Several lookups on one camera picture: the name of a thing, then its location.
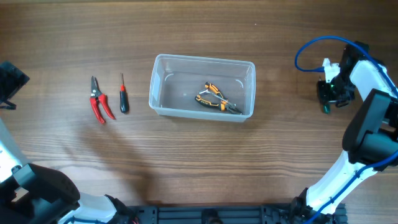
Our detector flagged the green screwdriver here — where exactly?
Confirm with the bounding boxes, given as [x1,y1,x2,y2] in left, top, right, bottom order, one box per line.
[323,105,330,114]

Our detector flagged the orange black pliers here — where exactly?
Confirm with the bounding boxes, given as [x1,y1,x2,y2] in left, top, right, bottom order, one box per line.
[195,82,243,115]

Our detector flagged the silver socket wrench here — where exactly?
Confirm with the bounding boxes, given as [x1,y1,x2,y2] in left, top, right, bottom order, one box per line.
[198,89,236,106]

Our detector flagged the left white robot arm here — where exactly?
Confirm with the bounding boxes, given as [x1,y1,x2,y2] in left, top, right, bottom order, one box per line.
[1,124,137,224]

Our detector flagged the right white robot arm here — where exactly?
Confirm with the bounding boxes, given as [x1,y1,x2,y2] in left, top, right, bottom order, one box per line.
[288,39,397,223]

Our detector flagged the clear plastic container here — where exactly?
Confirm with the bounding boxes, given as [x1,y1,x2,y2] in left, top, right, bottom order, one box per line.
[149,54,256,122]

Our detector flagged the black red screwdriver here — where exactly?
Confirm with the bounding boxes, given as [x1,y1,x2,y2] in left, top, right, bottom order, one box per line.
[119,73,129,114]

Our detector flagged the right blue cable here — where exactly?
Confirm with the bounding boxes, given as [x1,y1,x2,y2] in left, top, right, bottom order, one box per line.
[294,35,398,224]

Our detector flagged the black aluminium base frame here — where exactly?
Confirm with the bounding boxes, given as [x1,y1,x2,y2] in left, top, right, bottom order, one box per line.
[130,203,348,224]

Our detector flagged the red handled pruning shears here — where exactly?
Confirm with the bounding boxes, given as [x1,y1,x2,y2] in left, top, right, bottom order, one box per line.
[90,76,116,124]

